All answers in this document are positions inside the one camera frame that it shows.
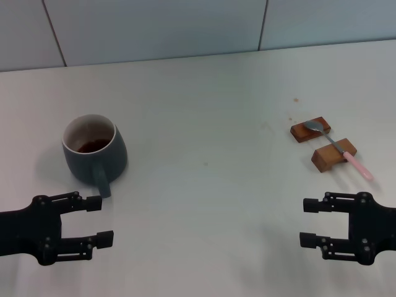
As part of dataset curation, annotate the light brown wooden block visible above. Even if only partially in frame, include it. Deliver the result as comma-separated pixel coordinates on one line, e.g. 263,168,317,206
311,138,358,173

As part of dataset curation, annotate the dark reddish wooden block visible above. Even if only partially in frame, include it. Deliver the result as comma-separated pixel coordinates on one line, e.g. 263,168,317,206
290,116,332,144

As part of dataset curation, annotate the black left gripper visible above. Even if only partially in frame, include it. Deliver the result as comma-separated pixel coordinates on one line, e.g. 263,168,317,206
0,191,114,266

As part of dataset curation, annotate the pink handled metal spoon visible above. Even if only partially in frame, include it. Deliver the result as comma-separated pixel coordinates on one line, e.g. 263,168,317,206
302,120,374,181

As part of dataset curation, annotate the grey ceramic coffee cup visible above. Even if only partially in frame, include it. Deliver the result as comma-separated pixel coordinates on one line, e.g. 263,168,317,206
61,114,128,199

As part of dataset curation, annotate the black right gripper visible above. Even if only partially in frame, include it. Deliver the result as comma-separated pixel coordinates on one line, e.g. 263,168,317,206
299,191,396,266

